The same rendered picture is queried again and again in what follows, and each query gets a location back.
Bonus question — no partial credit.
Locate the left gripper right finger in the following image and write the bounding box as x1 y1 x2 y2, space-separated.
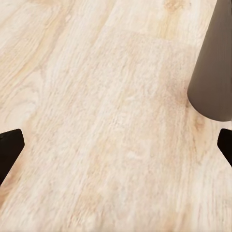
217 128 232 166

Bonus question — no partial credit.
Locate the trash can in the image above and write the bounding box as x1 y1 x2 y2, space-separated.
188 0 232 121

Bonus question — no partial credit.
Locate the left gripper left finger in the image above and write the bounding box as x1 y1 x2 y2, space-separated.
0 129 25 186

